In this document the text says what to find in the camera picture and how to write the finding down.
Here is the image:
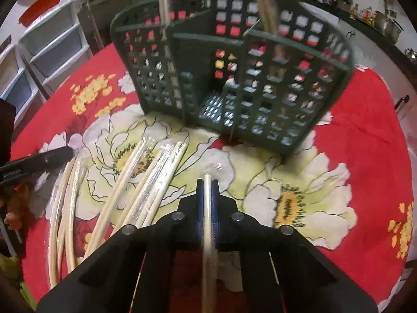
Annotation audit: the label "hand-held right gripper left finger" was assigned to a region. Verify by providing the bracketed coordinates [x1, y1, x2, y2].
[36, 179, 204, 313]

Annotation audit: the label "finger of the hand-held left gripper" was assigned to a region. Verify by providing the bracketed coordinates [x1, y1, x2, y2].
[0, 146, 74, 186]

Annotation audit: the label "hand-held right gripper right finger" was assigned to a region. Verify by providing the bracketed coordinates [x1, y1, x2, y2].
[212, 180, 378, 313]

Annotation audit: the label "green plastic utensil basket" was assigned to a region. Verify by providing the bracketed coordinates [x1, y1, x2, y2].
[110, 0, 354, 155]

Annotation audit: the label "brown wooden chopsticks bundle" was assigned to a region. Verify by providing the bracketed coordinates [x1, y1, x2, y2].
[246, 0, 281, 35]

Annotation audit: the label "person's left hand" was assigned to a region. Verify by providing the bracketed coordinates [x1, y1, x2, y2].
[0, 184, 33, 232]

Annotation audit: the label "white plastic drawer unit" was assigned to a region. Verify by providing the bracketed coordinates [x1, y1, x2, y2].
[0, 37, 46, 118]
[18, 0, 93, 87]

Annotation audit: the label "red plastic basin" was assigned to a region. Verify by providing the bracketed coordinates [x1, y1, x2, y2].
[19, 0, 63, 27]

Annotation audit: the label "metal storage shelf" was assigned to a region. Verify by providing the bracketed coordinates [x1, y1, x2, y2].
[86, 0, 137, 53]

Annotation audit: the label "red floral tablecloth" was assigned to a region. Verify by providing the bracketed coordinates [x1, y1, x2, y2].
[10, 42, 411, 313]

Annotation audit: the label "white flat-door base cabinets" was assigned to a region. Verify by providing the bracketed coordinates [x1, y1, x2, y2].
[326, 16, 417, 128]

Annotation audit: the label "black kitchen countertop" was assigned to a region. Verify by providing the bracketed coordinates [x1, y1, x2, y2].
[293, 0, 417, 82]

